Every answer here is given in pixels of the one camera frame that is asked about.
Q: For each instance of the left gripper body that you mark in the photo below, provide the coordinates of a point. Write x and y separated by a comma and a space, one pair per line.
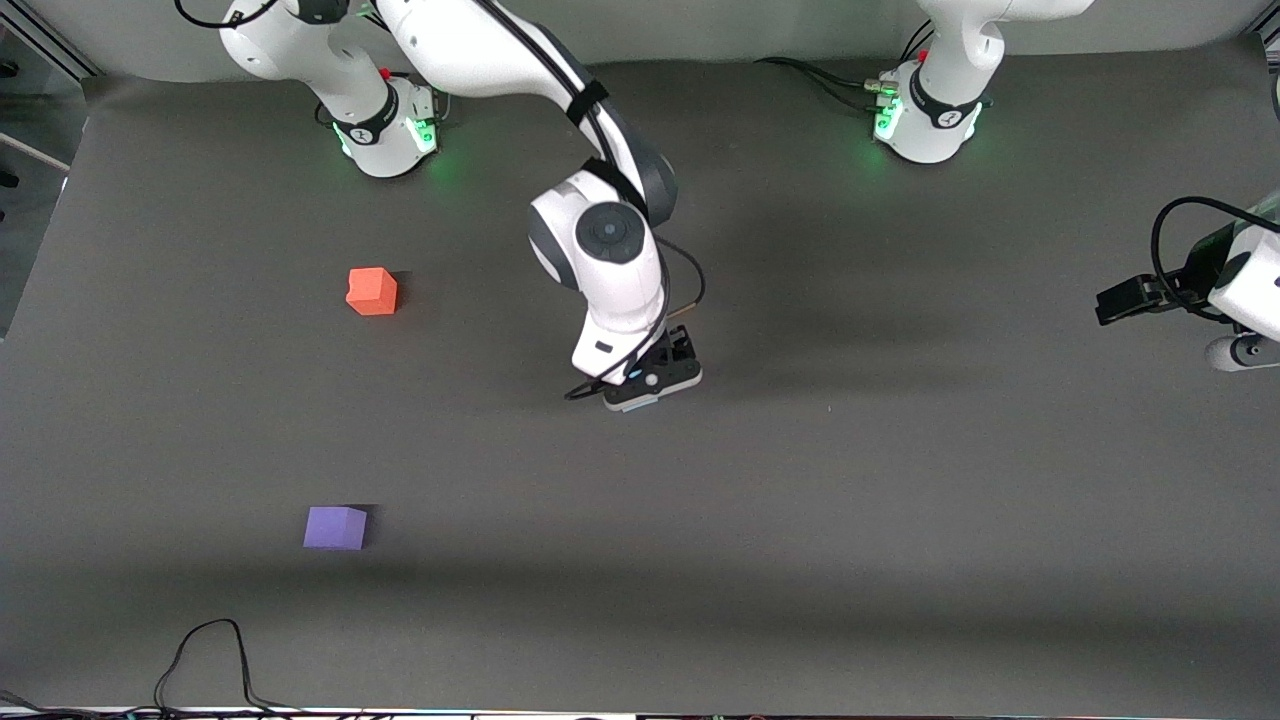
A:
1187, 277

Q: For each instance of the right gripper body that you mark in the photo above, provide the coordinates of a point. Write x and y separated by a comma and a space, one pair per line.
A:
679, 349

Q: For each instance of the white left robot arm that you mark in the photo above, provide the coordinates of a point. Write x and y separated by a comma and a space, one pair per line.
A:
950, 90

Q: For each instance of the orange foam block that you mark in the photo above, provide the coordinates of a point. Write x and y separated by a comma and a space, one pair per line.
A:
371, 291

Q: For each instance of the purple foam block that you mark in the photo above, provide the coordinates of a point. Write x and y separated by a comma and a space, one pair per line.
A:
335, 528

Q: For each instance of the dark grey table mat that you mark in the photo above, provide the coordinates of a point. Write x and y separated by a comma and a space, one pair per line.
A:
800, 500

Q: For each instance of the beige rod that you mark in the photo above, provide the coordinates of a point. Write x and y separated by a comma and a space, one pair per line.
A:
35, 152

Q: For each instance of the metal frame rail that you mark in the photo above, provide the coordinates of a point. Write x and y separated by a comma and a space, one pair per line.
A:
50, 47
1262, 25

